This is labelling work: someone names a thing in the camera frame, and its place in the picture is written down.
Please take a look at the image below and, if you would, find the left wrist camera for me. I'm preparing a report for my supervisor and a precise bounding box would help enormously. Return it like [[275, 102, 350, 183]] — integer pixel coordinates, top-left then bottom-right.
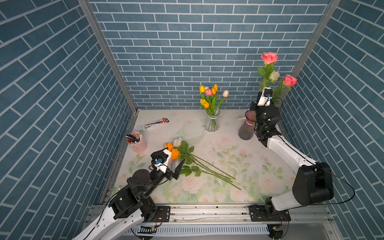
[[151, 148, 172, 174]]

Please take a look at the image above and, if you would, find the clear glass vase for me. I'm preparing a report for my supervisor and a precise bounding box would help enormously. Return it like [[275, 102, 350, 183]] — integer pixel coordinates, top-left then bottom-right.
[[205, 110, 221, 133]]

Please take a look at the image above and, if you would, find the white rose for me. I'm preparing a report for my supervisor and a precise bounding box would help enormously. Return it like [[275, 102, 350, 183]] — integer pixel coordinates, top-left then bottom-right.
[[173, 138, 183, 148]]

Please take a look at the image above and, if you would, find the pink pen holder cup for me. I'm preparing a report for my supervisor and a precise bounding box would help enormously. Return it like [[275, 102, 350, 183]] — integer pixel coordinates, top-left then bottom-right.
[[126, 132, 148, 154]]

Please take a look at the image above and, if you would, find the small pink rose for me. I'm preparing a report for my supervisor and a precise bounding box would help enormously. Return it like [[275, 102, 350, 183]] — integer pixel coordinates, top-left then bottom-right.
[[272, 75, 297, 107]]

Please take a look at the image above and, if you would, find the pale pink tulip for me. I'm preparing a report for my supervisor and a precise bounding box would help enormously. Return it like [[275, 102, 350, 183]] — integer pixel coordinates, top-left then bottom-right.
[[214, 90, 229, 116]]

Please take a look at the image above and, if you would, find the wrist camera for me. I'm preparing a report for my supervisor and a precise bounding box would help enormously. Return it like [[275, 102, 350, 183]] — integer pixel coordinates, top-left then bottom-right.
[[257, 87, 273, 107], [151, 148, 172, 174]]

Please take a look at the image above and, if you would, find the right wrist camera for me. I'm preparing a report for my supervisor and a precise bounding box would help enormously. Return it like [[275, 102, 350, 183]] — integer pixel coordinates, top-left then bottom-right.
[[257, 87, 273, 107]]

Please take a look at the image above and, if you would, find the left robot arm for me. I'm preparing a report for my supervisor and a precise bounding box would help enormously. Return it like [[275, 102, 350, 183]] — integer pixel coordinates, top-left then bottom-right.
[[74, 160, 185, 240]]

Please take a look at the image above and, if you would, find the yellow tulip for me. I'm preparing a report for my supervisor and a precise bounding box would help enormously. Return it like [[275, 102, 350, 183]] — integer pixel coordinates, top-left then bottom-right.
[[199, 86, 214, 115], [201, 99, 210, 109]]

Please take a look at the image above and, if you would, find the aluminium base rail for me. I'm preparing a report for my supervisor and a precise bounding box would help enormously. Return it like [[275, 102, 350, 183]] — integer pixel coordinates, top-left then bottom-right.
[[87, 203, 342, 240]]

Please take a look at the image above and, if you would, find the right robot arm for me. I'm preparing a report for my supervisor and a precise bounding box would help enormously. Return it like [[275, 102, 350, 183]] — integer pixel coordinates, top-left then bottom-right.
[[250, 102, 356, 212]]

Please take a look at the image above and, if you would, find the cream rose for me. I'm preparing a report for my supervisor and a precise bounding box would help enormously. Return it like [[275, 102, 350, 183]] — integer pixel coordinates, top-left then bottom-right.
[[267, 71, 280, 87]]

